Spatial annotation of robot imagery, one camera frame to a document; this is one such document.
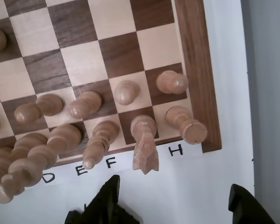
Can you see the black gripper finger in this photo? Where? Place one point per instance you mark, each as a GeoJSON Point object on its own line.
{"type": "Point", "coordinates": [245, 210]}
{"type": "Point", "coordinates": [107, 210]}

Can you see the light wooden knight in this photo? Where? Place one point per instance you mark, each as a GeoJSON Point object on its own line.
{"type": "Point", "coordinates": [144, 144]}

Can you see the light wooden bishop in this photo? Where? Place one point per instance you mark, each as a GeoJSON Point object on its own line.
{"type": "Point", "coordinates": [100, 140]}

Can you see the light wooden king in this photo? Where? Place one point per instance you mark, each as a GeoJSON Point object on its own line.
{"type": "Point", "coordinates": [65, 137]}

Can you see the light wooden queen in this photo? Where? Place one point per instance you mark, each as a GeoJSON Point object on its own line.
{"type": "Point", "coordinates": [30, 142]}

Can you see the light wooden rook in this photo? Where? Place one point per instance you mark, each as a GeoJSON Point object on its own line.
{"type": "Point", "coordinates": [179, 119]}

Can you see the wooden chessboard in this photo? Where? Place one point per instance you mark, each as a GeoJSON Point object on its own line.
{"type": "Point", "coordinates": [158, 46]}

